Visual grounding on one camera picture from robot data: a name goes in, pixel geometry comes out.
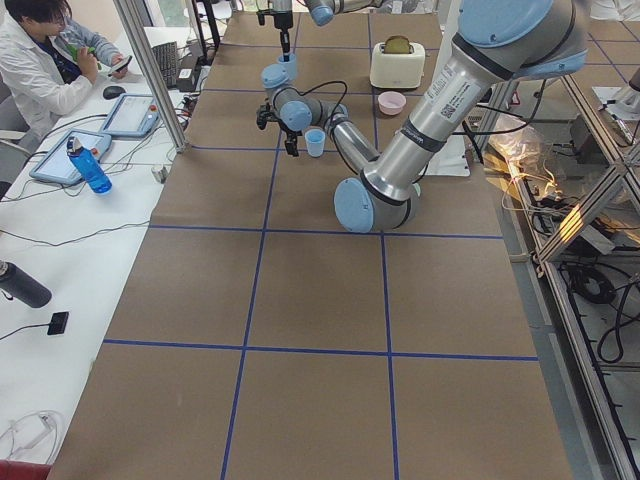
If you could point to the light blue cup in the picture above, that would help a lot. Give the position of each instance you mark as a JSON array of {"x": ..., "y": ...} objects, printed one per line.
[
  {"x": 315, "y": 142},
  {"x": 289, "y": 64}
]

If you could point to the cream toaster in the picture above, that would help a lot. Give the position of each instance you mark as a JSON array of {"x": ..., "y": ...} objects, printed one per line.
[{"x": 395, "y": 70}]

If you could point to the pink bowl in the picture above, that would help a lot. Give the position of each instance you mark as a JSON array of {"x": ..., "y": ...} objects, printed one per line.
[{"x": 391, "y": 103}]

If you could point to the black box on desk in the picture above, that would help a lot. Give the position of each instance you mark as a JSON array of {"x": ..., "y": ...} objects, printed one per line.
[{"x": 189, "y": 72}]

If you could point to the toast slice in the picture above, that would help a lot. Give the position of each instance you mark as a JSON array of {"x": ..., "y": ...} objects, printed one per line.
[{"x": 397, "y": 45}]

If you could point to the black keyboard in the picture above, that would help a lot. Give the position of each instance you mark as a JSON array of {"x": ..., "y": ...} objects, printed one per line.
[{"x": 166, "y": 56}]

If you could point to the far teach pendant tablet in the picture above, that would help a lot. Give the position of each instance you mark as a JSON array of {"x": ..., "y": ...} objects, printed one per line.
[{"x": 132, "y": 116}]

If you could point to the teach pendant tablet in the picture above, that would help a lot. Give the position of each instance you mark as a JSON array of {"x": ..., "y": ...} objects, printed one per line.
[
  {"x": 56, "y": 167},
  {"x": 132, "y": 116}
]

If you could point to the black computer mouse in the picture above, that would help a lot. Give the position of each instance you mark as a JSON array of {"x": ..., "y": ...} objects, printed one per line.
[{"x": 113, "y": 92}]

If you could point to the blue water bottle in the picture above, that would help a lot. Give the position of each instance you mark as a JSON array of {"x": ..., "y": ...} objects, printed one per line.
[{"x": 88, "y": 167}]

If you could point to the near teach pendant tablet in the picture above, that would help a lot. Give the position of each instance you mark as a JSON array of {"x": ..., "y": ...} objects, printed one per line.
[{"x": 56, "y": 167}]

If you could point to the person in white coat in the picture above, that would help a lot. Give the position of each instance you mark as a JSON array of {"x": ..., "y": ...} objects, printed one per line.
[{"x": 50, "y": 62}]

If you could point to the small black square device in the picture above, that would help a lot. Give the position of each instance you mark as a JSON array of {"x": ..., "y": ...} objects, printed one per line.
[{"x": 58, "y": 323}]

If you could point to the black thermos bottle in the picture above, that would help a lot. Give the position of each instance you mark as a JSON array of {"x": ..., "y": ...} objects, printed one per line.
[{"x": 21, "y": 286}]

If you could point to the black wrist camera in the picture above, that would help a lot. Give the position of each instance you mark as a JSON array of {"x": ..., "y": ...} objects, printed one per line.
[{"x": 264, "y": 116}]

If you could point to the aluminium frame post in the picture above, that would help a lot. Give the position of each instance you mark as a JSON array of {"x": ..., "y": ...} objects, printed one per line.
[{"x": 135, "y": 32}]

